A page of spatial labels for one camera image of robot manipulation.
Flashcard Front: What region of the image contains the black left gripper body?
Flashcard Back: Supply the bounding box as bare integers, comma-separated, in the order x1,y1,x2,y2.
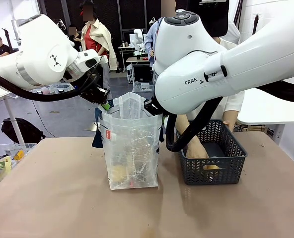
79,85,110,105

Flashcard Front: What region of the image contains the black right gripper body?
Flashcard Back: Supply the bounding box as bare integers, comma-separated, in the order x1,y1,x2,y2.
144,97,164,118

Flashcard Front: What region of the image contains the white navy-handled shopping bag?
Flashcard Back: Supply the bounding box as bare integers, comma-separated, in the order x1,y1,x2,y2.
91,91,166,191

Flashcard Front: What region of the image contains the yellow item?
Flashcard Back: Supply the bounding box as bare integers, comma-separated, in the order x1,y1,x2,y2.
202,162,226,172

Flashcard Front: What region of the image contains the dark plastic mesh basket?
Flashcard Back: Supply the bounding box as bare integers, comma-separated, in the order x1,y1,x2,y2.
177,119,248,186

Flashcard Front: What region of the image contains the person's left forearm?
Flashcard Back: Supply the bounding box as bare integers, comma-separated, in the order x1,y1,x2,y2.
223,110,238,123

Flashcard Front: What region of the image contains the person's right forearm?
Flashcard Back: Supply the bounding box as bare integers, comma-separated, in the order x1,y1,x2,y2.
175,114,205,150

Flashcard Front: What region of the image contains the brown package in bag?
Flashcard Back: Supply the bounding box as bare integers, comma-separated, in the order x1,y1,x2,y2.
129,137,154,175

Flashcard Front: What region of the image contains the yellow snack in bag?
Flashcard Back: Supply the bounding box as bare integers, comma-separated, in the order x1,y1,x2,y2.
111,165,128,183

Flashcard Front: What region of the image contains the person's right hand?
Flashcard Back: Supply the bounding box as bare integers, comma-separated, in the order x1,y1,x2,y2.
185,141,210,160

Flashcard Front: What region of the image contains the person's left hand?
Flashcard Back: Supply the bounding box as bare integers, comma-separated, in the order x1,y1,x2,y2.
222,119,237,132

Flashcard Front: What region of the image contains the clear background storage crate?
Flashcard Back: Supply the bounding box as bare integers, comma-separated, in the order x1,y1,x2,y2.
132,81,155,93

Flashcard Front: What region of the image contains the shiny metal floor plate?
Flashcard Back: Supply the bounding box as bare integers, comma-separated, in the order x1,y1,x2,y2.
83,121,98,132

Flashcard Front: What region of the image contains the background person in black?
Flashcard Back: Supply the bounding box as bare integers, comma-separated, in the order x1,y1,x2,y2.
68,26,83,51

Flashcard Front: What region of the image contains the person in blue shirt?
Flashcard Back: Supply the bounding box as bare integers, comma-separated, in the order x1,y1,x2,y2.
144,0,176,70

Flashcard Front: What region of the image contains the black backpack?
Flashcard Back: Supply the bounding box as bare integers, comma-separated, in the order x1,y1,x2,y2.
0,118,46,145

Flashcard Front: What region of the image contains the clear plastic storage bin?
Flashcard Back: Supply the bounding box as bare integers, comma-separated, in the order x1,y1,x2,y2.
0,143,38,194

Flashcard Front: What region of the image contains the white side table with basket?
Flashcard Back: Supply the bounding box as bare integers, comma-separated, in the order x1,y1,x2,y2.
236,88,294,125

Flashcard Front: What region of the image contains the black tripod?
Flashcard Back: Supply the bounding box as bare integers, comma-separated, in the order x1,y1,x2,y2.
1,28,14,53

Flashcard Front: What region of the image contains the seated person in black shirt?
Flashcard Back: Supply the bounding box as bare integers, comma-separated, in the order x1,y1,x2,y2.
0,36,11,57

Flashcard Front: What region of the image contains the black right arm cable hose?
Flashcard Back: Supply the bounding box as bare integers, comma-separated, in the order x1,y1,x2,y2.
165,80,294,153

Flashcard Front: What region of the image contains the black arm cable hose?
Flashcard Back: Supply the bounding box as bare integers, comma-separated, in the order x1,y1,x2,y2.
165,80,294,153
0,71,100,103

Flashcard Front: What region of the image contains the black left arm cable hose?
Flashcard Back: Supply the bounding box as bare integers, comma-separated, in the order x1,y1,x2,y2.
0,71,100,103

